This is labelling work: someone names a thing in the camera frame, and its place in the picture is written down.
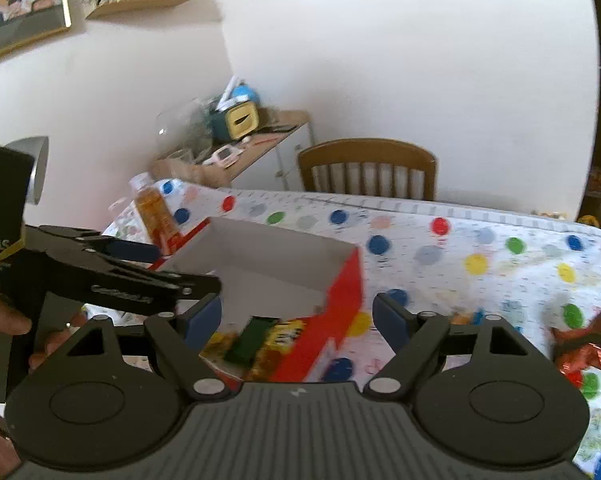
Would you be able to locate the wooden wall shelf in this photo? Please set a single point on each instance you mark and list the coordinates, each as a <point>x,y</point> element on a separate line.
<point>140,5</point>

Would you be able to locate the dark green box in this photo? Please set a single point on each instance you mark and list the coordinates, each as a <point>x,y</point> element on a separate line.
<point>250,340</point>

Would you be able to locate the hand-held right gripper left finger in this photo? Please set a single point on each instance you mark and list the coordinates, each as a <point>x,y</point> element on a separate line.
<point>203,320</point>

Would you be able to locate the red yellow snack bag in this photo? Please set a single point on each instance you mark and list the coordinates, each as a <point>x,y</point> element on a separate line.
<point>280,340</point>

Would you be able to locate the clear plastic printed packet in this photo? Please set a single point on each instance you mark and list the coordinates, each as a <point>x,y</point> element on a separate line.
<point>121,210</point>

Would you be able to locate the black flat tray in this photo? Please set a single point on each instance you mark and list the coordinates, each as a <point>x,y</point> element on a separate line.
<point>280,127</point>

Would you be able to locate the white wooden side cabinet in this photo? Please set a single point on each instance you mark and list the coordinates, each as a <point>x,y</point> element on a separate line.
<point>280,155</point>

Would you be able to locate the clear glass cup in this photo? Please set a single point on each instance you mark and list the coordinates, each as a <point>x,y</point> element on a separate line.
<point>180,156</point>

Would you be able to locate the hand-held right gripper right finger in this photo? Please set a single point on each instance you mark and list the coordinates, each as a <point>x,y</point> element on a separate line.
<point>388,317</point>

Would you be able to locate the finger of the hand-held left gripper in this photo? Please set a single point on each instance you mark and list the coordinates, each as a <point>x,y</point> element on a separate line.
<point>130,290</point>
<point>130,251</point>

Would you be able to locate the orange drink bottle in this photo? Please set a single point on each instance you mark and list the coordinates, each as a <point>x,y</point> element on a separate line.
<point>155,215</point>

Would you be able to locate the red foil snack packet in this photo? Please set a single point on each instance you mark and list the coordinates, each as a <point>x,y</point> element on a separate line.
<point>580,350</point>

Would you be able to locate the red pen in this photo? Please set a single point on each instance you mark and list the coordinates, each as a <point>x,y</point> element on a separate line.
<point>266,138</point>

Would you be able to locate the pink handheld toy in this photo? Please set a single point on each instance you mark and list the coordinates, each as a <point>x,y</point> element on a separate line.
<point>223,154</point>

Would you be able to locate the red cardboard box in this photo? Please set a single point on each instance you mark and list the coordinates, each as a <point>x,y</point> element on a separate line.
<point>345,290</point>

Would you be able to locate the teal yellow tissue holder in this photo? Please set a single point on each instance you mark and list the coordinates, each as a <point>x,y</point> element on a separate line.
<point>235,120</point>

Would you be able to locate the person's left hand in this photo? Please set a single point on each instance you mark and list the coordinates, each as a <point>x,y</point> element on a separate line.
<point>5,312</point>

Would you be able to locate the wooden slatted chair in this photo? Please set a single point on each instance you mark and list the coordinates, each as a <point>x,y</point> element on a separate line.
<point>365,152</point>

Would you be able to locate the yellow snack packet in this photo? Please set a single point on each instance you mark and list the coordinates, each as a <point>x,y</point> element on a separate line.
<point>220,344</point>

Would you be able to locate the brown cardboard box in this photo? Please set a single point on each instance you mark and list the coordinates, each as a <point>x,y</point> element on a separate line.
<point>195,174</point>

